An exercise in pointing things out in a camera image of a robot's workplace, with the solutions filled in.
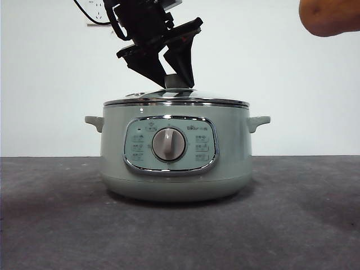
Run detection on glass lid with green knob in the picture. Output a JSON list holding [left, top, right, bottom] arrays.
[[102, 74, 250, 109]]

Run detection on brown potato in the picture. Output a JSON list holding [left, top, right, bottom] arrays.
[[299, 0, 360, 38]]

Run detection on pale green electric pot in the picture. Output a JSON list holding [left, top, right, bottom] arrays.
[[84, 105, 271, 203]]

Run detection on black cable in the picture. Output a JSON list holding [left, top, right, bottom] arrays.
[[73, 0, 129, 40]]

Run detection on white wall socket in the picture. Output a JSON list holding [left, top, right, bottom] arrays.
[[87, 0, 113, 28]]

